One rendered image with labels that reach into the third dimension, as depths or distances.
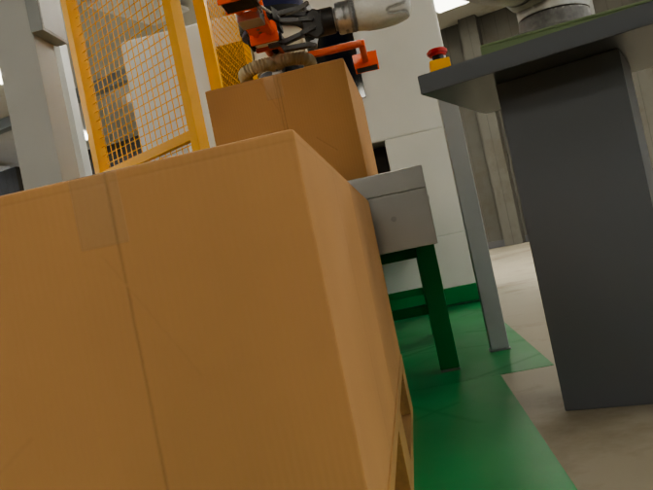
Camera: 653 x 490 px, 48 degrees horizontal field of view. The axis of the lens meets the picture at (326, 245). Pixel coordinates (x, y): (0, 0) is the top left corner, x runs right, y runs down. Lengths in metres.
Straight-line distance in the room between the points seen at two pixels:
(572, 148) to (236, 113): 0.94
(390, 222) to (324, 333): 1.26
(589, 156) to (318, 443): 1.04
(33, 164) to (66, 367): 2.25
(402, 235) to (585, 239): 0.53
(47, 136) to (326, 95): 1.28
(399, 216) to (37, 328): 1.30
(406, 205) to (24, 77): 1.67
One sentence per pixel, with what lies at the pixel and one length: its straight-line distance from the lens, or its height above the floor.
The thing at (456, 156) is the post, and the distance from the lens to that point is 2.50.
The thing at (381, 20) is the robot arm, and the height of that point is 1.03.
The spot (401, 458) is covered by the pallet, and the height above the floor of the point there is 0.08.
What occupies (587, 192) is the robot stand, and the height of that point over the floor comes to 0.44.
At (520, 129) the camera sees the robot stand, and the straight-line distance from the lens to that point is 1.61.
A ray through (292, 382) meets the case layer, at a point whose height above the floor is 0.31.
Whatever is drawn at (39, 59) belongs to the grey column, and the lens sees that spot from 3.03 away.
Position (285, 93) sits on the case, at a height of 0.89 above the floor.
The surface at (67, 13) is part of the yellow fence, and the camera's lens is 3.64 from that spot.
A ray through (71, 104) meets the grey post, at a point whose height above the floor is 1.81.
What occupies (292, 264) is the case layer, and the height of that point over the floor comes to 0.42.
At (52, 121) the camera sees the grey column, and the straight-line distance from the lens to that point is 2.97.
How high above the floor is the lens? 0.42
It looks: 1 degrees up
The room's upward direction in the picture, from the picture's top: 12 degrees counter-clockwise
